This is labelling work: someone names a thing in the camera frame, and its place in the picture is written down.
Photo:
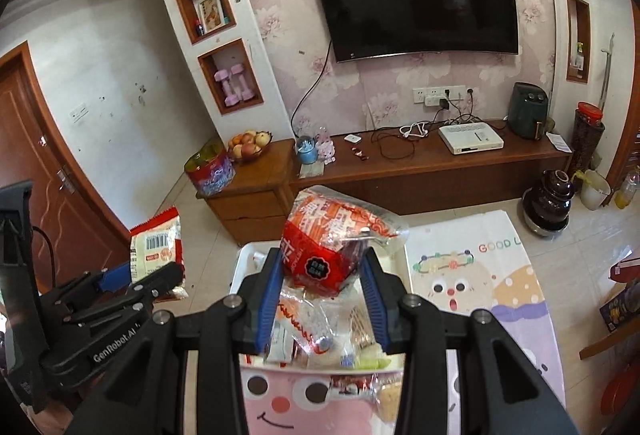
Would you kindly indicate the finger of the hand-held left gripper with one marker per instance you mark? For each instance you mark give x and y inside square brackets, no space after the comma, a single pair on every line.
[117,276]
[157,279]

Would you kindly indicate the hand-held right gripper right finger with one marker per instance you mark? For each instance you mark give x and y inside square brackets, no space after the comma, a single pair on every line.
[375,305]

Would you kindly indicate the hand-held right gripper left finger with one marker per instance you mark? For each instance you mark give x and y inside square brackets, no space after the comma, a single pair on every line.
[265,310]

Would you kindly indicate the white orange barcode snack packet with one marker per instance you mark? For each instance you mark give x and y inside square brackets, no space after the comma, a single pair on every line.
[155,250]

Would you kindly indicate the white plastic tray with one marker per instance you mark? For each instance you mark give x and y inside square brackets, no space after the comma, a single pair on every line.
[245,267]

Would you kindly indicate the red snack packet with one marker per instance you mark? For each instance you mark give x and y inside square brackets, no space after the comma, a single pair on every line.
[325,255]

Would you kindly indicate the clear packet with brown cake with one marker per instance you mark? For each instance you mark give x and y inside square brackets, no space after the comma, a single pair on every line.
[360,327]

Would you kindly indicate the brown snack packet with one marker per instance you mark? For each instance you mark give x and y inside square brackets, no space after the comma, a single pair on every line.
[350,387]

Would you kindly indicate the round yellow cake packet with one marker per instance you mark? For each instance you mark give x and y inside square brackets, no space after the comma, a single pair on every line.
[390,404]

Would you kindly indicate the wooden side cabinet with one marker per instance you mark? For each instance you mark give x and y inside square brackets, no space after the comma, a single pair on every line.
[250,210]

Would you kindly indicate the round red blue tin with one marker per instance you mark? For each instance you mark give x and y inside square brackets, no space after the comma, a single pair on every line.
[210,177]

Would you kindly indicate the wooden television stand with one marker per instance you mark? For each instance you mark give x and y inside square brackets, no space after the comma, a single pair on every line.
[425,180]

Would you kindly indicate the paper card under globe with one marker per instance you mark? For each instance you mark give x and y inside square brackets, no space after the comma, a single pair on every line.
[311,170]

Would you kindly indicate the small red brown trinket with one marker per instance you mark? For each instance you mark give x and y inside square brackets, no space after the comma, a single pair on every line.
[360,154]

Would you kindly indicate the fruit bowl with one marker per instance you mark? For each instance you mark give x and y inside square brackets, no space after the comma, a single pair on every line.
[250,158]
[247,142]

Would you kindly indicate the blue snow globe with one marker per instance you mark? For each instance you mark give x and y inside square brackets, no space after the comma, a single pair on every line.
[306,155]

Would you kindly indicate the brown wooden door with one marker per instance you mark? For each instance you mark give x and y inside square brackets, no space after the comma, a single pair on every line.
[30,140]

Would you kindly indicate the pink bunny toy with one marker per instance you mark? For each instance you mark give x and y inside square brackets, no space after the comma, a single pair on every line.
[326,150]

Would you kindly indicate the small white router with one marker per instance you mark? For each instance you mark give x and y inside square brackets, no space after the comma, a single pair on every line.
[352,138]

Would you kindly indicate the white set-top box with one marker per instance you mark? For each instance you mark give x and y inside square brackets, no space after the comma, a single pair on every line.
[470,137]

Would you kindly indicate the pink dumbbell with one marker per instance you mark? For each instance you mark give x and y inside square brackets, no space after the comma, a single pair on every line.
[226,87]
[243,82]

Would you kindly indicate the dark ceramic pot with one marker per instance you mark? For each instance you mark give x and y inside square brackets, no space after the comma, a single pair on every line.
[550,200]

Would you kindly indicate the dark blue printed box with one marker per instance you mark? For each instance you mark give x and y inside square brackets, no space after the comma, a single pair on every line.
[617,307]

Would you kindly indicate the white paper tag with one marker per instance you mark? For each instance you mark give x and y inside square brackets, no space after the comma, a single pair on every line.
[559,142]

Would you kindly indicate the white bucket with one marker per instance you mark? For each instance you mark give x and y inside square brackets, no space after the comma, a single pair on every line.
[594,192]

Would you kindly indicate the green air fryer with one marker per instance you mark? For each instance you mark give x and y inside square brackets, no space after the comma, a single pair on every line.
[529,107]

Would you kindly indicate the small dark bottle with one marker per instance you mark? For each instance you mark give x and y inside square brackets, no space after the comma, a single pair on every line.
[199,28]

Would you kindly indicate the red plastic stool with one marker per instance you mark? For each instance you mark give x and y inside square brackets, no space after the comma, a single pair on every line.
[620,390]

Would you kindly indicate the tall jar with red lid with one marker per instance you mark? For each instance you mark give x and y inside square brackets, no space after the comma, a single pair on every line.
[587,140]

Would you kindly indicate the framed picture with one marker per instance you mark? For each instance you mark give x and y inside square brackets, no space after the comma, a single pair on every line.
[210,12]

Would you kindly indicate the yellow oil bottle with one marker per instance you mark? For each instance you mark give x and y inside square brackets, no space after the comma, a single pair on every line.
[625,195]

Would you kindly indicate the black flat television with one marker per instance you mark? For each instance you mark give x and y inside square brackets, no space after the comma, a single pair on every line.
[415,0]

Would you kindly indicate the small bottle in niche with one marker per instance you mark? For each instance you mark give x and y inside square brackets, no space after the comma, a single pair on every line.
[579,56]

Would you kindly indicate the metal pole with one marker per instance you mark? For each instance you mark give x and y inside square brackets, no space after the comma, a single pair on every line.
[606,70]

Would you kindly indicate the white light switch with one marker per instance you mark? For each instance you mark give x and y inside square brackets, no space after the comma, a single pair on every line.
[78,113]

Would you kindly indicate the white wall outlet strip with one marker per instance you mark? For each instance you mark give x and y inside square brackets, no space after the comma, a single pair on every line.
[430,95]

